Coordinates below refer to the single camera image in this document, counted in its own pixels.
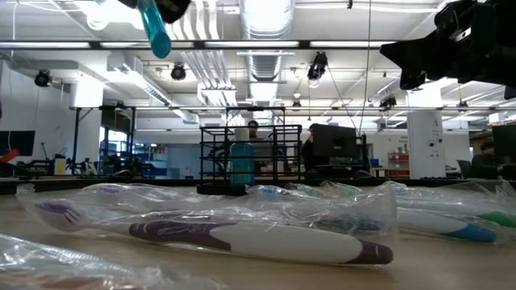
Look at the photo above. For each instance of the black overhead light beam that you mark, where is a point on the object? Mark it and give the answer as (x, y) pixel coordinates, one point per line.
(96, 44)

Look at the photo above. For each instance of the person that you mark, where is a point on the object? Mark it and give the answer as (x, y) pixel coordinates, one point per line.
(485, 165)
(253, 129)
(308, 153)

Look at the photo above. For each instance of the black background workstation frame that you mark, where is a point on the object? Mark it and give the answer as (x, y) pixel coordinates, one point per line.
(76, 141)

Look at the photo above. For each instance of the black computer monitor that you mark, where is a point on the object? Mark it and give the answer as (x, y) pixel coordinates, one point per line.
(334, 141)
(506, 141)

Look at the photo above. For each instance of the black aluminium rig frame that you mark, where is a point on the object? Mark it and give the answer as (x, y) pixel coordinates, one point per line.
(101, 184)

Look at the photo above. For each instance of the blue white toothbrush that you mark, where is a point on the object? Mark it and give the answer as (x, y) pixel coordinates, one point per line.
(471, 233)
(423, 193)

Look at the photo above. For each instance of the silver ceiling duct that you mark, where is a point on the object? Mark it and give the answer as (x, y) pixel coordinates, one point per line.
(266, 24)

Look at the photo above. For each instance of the clear plastic wrapper foreground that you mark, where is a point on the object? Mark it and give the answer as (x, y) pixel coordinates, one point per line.
(60, 262)

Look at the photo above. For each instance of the white building column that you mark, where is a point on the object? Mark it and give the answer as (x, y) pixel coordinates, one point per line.
(423, 161)

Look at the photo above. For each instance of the black ceiling spotlight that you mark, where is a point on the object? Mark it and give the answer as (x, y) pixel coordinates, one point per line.
(317, 64)
(42, 78)
(388, 101)
(178, 71)

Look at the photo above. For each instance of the navy white toothbrush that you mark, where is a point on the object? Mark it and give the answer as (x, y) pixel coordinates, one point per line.
(346, 222)

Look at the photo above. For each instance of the red bin shelf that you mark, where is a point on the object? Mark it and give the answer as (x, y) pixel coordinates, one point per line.
(399, 158)

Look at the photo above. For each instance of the white yellow canister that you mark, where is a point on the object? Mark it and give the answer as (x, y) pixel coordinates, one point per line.
(59, 166)

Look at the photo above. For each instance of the black wall screen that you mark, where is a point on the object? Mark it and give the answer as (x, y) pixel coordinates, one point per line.
(18, 143)

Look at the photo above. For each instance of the purple white wrapped toothbrush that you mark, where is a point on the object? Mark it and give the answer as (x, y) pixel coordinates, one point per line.
(282, 241)

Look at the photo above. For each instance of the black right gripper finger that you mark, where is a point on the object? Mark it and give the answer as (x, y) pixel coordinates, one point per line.
(413, 74)
(415, 48)

